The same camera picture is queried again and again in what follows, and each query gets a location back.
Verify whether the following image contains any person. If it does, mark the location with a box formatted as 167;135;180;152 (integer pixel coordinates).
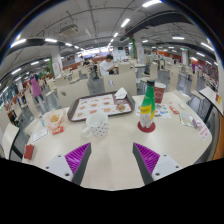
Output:
99;54;116;77
28;71;46;105

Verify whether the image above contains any dark tray with paper liner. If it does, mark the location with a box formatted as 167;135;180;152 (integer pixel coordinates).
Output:
67;90;136;123

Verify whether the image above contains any white printed card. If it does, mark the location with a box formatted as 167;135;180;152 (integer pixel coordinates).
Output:
31;127;51;144

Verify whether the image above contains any group of beige chairs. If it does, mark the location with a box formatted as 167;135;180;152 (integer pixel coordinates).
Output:
44;61;201;108

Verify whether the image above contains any crumpled white napkin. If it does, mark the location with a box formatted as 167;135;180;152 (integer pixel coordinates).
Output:
113;87;129;101

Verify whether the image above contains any white polka-dot mug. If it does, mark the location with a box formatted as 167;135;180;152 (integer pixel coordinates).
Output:
82;111;110;139

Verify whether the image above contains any group of ceiling lights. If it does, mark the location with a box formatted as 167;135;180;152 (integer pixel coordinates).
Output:
9;0;214;92

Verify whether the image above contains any colourful printed leaflet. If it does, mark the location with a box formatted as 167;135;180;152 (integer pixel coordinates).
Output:
135;102;173;120

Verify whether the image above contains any wrapped brown food item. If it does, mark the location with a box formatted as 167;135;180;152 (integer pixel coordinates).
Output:
115;103;127;113

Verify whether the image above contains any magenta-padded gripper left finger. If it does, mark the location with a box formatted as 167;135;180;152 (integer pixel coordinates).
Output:
43;142;93;187

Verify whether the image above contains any green-labelled clear drink bottle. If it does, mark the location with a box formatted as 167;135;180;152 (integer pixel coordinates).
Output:
138;79;157;130

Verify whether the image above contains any small red packet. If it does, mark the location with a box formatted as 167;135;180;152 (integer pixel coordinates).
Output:
169;105;181;116

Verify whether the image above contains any beige side table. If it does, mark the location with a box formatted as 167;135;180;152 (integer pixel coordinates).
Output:
1;123;21;160

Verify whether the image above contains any flat round red coaster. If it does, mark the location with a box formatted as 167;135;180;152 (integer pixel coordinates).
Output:
137;120;157;134

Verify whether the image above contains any red sauce sachet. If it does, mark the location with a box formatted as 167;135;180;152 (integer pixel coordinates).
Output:
51;125;65;136

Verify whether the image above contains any red paper cup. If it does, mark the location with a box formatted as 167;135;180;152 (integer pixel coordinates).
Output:
153;82;167;104

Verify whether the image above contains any ceiling air conditioner unit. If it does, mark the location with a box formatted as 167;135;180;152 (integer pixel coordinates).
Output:
59;23;81;37

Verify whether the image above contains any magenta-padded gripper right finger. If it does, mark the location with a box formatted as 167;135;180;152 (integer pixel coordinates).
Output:
132;142;183;187

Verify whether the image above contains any clear plastic packet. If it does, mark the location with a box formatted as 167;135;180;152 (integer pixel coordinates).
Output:
179;111;196;128

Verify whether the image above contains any red flat pouch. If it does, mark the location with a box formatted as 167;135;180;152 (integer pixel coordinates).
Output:
23;143;36;161

